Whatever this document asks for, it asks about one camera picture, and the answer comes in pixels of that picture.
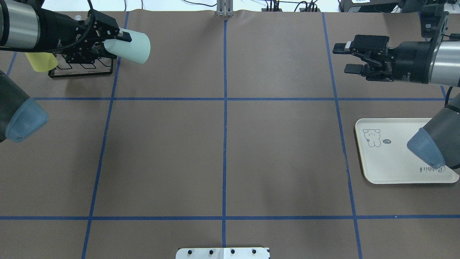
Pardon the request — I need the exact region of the white rabbit tray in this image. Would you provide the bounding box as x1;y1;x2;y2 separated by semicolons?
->
354;118;459;184

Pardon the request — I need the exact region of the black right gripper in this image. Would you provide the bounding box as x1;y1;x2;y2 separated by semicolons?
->
332;35;433;84

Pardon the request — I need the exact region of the black wire cup rack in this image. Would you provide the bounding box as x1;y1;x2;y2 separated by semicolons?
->
48;55;114;78

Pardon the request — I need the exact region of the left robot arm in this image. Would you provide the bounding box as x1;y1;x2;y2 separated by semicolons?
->
1;0;134;142

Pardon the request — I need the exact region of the yellow cup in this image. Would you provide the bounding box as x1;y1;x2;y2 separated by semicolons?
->
25;53;59;72

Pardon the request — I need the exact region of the mint green cup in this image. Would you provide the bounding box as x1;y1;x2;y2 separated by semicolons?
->
103;28;151;64

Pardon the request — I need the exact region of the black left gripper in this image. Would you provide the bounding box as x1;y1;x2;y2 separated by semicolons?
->
36;9;133;64

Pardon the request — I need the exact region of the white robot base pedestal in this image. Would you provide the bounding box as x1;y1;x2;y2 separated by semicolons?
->
175;247;271;259

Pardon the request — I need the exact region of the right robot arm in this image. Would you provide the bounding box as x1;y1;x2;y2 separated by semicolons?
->
332;4;460;169

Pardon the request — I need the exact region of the top aluminium bracket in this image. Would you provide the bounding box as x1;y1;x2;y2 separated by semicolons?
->
216;0;234;17

